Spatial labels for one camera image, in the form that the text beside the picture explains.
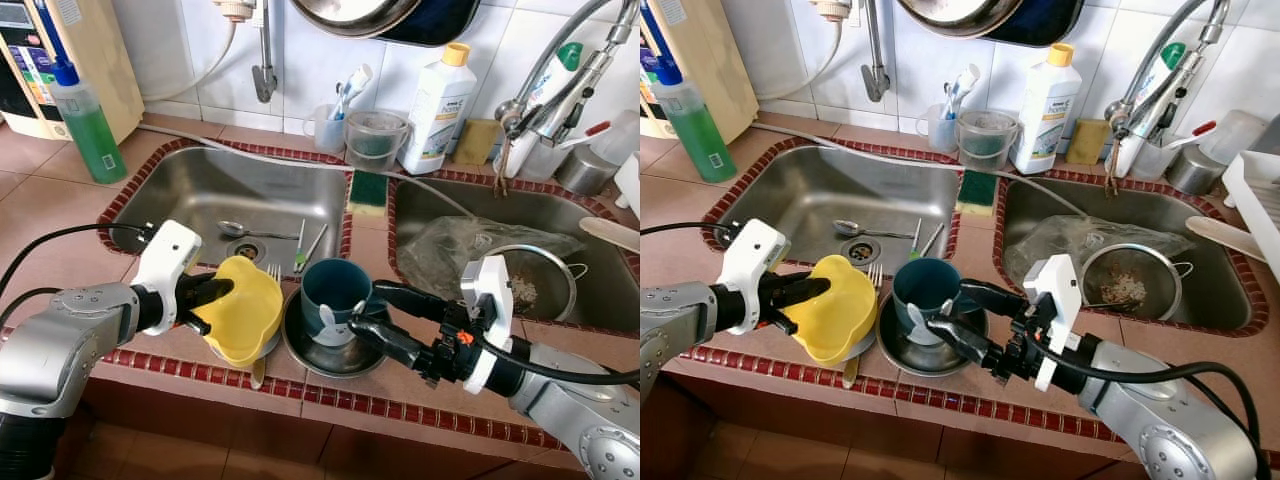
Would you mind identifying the wooden spatula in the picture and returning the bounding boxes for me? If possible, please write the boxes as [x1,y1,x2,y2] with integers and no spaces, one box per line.
[1185,215,1266,263]
[578,217,641,253]

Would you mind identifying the cream water filter appliance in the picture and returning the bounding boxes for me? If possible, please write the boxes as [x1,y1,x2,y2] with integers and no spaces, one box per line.
[0,0,144,143]
[640,0,759,141]

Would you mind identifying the steel cup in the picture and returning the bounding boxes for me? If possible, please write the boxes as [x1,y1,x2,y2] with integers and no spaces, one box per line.
[1165,145,1226,196]
[555,145,616,196]

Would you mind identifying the grey wall tap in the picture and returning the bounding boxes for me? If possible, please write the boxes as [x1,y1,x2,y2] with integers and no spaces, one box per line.
[862,0,891,103]
[252,0,279,104]

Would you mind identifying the white blue toothbrush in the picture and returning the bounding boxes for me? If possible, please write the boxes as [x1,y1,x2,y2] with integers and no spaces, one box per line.
[940,63,983,121]
[330,63,373,121]

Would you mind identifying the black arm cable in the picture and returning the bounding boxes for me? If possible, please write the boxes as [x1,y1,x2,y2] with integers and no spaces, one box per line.
[0,220,156,303]
[1035,335,1271,476]
[640,220,746,241]
[465,328,641,389]

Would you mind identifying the small clear plastic cup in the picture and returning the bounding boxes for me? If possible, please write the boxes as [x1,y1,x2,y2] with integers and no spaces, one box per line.
[915,103,956,153]
[305,103,346,153]

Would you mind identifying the clear plastic container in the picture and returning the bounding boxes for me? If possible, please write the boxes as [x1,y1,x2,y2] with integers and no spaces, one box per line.
[1198,108,1269,166]
[595,108,641,166]

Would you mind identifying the steel sink basin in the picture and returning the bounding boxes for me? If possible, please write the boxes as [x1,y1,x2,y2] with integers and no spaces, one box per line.
[715,145,961,269]
[1000,175,1266,336]
[390,175,641,336]
[110,145,351,271]

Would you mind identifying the clear plastic bag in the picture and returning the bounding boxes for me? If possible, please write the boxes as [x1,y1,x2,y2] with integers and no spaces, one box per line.
[405,215,586,301]
[1005,215,1196,301]

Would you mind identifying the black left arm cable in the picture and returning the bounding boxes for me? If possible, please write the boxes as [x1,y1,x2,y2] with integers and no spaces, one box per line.
[0,220,156,303]
[640,220,746,241]

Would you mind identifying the clear plastic measuring cup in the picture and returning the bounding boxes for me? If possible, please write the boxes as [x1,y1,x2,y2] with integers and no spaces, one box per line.
[955,110,1019,171]
[345,110,411,171]

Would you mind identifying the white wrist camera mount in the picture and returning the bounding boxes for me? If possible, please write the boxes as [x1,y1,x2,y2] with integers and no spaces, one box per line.
[1022,253,1083,393]
[460,255,516,396]
[130,220,203,336]
[715,218,789,336]

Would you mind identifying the white dish rack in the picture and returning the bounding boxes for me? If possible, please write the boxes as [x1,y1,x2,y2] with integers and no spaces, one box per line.
[612,150,641,221]
[1222,150,1280,286]

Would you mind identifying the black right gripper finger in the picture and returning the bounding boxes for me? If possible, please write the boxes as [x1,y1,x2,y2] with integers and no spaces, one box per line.
[347,316,441,375]
[370,280,463,325]
[956,279,1031,323]
[925,314,1003,373]

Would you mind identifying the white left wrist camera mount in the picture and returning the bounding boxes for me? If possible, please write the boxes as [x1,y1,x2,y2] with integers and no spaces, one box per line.
[130,220,203,336]
[715,218,789,336]

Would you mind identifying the green dish soap bottle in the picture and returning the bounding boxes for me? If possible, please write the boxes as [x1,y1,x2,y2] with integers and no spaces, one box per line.
[50,58,129,186]
[650,60,739,184]

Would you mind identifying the white bottle with yellow cap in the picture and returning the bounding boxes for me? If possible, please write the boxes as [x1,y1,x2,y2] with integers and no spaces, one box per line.
[400,42,478,176]
[1010,43,1083,176]

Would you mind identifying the small steel bowl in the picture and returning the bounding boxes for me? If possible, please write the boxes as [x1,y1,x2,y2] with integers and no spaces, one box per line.
[283,295,396,379]
[876,295,986,379]

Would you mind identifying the thin white tube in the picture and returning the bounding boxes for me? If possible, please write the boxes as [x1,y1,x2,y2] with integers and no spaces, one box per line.
[755,15,851,103]
[140,15,243,103]

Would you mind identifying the steel fork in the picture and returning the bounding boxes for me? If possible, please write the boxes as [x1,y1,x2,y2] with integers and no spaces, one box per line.
[250,262,284,391]
[843,262,887,389]

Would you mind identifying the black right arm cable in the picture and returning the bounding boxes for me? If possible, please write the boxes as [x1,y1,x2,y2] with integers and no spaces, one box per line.
[465,328,641,389]
[1035,335,1271,476]

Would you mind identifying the chrome sink faucet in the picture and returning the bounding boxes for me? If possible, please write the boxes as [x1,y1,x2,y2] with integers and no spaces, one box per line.
[1103,0,1233,151]
[495,0,641,151]

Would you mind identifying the yellow plastic bowl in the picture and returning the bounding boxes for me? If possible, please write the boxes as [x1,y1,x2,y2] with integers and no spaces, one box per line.
[190,255,284,369]
[780,255,879,366]

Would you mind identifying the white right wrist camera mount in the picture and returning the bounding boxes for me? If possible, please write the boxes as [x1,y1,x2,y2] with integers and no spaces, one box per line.
[460,255,516,396]
[1022,253,1083,393]

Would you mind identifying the hanging steel pan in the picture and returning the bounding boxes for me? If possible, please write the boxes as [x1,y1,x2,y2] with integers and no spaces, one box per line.
[895,0,1026,38]
[290,0,421,38]

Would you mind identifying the white drain hose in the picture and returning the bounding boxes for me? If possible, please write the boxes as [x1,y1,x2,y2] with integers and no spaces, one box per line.
[138,122,476,221]
[753,120,1091,221]

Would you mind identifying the teal mug with rabbit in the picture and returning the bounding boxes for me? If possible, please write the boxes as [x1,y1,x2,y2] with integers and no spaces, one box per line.
[300,258,376,346]
[890,258,963,346]

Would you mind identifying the steel spoon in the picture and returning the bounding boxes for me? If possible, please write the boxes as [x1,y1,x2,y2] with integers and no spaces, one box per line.
[833,219,913,241]
[217,220,301,243]

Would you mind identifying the green yellow scrub sponge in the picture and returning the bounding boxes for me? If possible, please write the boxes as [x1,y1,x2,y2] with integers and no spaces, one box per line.
[347,170,391,216]
[955,170,999,216]

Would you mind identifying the steel mesh strainer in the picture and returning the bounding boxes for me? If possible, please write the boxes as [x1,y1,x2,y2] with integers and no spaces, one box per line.
[480,245,589,321]
[1080,243,1196,321]

